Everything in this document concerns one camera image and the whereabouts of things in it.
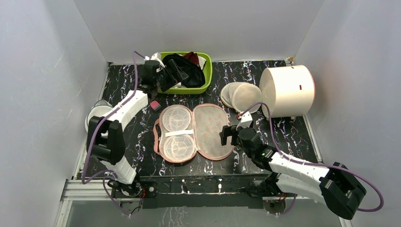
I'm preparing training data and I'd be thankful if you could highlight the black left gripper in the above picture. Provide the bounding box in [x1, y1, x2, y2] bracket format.
[155, 61, 188, 93]

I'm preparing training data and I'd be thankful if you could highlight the black bra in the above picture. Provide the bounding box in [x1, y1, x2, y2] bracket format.
[162, 53, 205, 88]

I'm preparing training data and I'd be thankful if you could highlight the floral mesh laundry bag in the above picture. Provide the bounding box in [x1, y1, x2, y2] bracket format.
[153, 104, 234, 164]

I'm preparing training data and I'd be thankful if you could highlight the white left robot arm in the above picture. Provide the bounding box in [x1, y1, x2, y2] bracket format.
[82, 54, 189, 197]

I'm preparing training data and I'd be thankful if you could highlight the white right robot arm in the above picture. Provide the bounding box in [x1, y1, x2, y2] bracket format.
[219, 114, 366, 220]

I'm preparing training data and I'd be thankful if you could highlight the white mesh laundry bag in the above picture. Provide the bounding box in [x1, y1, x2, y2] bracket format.
[220, 82, 262, 113]

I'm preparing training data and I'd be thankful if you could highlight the grey round mesh laundry bag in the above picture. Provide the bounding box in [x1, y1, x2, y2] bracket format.
[85, 100, 113, 132]

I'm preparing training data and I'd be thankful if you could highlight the dark red white garment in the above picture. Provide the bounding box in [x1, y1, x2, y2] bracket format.
[183, 52, 207, 70]

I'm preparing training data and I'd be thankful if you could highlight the green plastic basin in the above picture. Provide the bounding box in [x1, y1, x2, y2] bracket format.
[158, 52, 212, 95]

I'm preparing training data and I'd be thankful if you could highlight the small pink block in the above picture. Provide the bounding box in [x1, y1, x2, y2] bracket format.
[149, 100, 161, 112]

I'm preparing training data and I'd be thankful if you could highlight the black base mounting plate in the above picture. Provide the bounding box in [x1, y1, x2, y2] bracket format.
[110, 174, 286, 214]

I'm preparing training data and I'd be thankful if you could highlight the white cylindrical drum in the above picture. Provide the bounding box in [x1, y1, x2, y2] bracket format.
[259, 65, 315, 118]

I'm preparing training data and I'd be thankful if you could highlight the aluminium frame rail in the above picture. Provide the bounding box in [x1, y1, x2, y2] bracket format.
[61, 179, 345, 201]

